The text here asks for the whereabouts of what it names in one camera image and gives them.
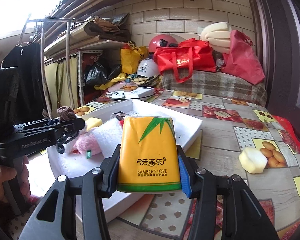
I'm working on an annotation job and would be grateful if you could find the white helmet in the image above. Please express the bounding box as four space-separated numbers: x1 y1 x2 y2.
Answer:
137 57 161 78

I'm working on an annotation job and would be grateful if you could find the yellow sponge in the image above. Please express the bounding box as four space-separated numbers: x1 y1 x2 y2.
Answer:
86 117 103 132

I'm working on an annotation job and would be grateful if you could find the white foam tray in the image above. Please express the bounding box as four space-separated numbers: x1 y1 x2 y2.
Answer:
47 99 203 223

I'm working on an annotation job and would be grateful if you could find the black hanging garment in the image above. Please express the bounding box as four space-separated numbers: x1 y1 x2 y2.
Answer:
1 42 50 121

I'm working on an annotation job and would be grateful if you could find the stack of wooden planks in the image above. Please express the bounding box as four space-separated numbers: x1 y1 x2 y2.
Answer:
44 0 261 41

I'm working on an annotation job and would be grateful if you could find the black plastic bag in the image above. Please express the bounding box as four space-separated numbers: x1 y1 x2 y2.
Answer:
85 61 109 86

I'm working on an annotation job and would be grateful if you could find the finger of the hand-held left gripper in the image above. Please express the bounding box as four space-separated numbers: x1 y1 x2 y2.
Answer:
14 119 66 133
51 117 86 146

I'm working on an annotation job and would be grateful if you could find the metal clothes rack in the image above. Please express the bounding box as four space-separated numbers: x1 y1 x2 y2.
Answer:
20 17 77 111

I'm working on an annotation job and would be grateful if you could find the pale yellow foam block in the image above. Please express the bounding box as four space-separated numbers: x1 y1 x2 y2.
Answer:
239 147 268 174

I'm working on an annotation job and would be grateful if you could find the red plastic bag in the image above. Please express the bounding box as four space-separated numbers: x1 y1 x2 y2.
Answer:
272 115 300 153

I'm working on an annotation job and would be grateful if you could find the red non-woven bag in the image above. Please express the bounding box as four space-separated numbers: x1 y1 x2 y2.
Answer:
222 29 266 86

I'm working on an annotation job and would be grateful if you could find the olive yellow curtain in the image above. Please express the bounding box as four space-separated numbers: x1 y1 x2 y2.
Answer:
44 59 81 111

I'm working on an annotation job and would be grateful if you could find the yellow tissue pack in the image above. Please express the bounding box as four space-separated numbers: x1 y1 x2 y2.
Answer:
116 116 182 194

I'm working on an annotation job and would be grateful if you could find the red tote bag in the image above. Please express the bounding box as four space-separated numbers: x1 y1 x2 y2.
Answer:
153 38 217 83

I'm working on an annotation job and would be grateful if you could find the brown cardboard pile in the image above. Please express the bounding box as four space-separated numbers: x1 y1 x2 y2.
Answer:
84 12 132 42

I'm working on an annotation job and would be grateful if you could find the white flat box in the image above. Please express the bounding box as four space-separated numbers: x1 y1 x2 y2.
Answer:
109 85 156 98

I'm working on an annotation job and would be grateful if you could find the red helmet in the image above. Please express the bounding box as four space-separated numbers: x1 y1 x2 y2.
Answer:
149 33 183 55

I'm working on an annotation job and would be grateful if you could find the cream foam roll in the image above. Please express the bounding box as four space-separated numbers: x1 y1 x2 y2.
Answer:
200 22 233 54

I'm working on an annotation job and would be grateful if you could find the yellow shopping bag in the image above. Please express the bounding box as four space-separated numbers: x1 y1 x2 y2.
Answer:
120 44 149 75

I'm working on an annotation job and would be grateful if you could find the brown knitted piece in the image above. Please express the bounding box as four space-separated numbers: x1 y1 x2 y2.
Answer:
55 106 78 155

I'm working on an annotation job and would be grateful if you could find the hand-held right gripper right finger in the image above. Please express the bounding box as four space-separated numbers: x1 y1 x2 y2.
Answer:
176 145 280 240

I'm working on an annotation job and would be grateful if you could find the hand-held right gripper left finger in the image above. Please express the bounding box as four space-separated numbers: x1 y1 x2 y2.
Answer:
19 144 122 240

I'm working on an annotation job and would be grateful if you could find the small white device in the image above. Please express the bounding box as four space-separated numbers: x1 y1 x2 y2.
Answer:
106 92 127 100

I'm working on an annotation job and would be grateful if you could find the pink plush toy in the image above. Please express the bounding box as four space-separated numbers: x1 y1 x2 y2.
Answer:
74 132 103 156

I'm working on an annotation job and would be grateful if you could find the metal storage shelf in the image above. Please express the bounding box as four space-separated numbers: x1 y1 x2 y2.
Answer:
44 33 133 106

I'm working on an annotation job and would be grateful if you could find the white towel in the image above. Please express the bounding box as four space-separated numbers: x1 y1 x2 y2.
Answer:
91 118 125 159

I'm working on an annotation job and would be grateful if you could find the yellow plastic sheet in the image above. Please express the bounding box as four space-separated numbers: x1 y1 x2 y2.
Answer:
94 72 128 91

